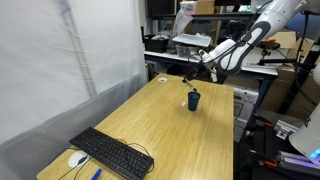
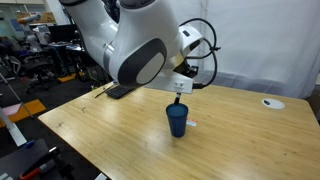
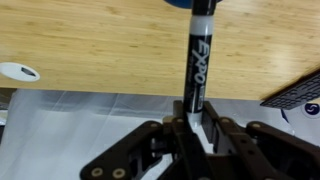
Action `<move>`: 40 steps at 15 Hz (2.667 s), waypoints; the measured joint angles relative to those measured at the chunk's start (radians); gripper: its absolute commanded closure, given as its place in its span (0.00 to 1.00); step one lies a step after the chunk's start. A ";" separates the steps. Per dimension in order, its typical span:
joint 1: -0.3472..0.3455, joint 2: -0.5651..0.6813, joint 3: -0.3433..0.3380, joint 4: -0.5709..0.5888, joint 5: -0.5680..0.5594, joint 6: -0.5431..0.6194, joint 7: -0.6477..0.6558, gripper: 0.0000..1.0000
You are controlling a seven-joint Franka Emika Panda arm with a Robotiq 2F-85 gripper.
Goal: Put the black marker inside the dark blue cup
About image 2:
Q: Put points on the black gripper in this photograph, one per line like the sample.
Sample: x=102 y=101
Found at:
x=188 y=70

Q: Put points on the black Expo dry-erase marker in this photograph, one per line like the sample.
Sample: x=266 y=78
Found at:
x=177 y=98

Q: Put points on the black computer keyboard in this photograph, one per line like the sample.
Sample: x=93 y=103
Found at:
x=120 y=91

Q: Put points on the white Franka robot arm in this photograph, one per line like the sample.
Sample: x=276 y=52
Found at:
x=133 y=33

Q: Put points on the black computer monitor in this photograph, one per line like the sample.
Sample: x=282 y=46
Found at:
x=60 y=33

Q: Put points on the white fabric curtain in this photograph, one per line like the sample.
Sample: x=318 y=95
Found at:
x=266 y=40

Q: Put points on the dark blue plastic cup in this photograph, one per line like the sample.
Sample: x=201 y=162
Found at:
x=177 y=121

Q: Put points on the dark grey case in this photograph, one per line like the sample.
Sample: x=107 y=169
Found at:
x=16 y=161

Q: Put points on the white metal bar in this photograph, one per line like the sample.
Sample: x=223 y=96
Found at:
x=11 y=128

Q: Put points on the thin dark stick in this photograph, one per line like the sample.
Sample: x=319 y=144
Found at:
x=104 y=90

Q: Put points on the thin grey tripod leg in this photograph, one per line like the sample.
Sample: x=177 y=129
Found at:
x=16 y=96

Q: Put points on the black office chair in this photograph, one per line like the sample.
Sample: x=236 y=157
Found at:
x=35 y=66

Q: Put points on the small blue object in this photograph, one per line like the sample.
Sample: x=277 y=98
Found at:
x=115 y=81

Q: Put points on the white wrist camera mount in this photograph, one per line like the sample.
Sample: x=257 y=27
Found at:
x=166 y=82

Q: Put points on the pink paper sheet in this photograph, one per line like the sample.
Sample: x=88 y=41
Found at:
x=10 y=109

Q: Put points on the grey robot arm orange joint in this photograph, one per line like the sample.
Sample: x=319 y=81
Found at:
x=31 y=33

